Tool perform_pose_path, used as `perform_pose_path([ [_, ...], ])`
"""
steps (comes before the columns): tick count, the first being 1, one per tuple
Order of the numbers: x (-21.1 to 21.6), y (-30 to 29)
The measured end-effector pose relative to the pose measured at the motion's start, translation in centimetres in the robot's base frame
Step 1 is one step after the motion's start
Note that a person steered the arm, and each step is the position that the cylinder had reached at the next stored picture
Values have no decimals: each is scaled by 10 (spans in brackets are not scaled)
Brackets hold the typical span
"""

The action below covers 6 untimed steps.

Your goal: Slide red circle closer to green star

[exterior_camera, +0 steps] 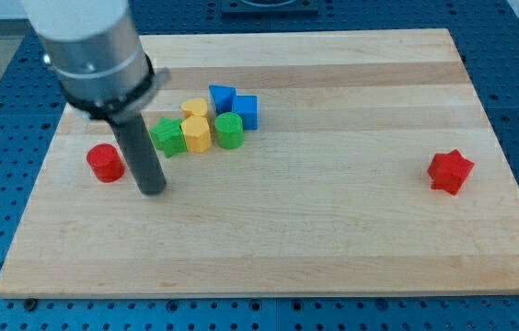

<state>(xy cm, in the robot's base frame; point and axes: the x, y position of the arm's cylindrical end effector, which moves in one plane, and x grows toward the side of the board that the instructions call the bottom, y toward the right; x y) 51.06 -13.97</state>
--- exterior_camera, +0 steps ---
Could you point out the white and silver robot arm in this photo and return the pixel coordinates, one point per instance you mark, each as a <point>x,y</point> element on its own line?
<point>94,48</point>

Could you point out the green star block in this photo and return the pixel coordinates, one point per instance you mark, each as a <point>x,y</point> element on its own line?
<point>168,137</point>

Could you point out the red star block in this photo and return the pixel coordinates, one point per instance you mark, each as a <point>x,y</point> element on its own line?
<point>449,171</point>

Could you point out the green cylinder block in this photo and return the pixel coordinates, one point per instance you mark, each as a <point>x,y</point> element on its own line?
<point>229,130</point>

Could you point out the blue cube block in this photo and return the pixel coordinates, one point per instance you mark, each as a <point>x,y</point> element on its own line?
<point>246,107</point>

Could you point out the yellow pentagon block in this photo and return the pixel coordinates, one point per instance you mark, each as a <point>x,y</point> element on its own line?
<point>197,134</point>

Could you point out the blue triangle block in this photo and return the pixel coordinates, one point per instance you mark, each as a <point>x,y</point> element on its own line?
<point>222,97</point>

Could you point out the yellow heart block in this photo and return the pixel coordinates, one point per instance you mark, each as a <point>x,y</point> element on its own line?
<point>195,107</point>

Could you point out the light wooden board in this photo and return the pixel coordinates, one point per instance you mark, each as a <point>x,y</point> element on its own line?
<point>329,196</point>

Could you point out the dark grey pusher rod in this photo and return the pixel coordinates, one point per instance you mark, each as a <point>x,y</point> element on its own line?
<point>140,155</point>

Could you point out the red cylinder block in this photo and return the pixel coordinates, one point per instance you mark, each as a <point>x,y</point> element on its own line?
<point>105,162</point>

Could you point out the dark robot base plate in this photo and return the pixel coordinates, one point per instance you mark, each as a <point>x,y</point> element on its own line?
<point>229,7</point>

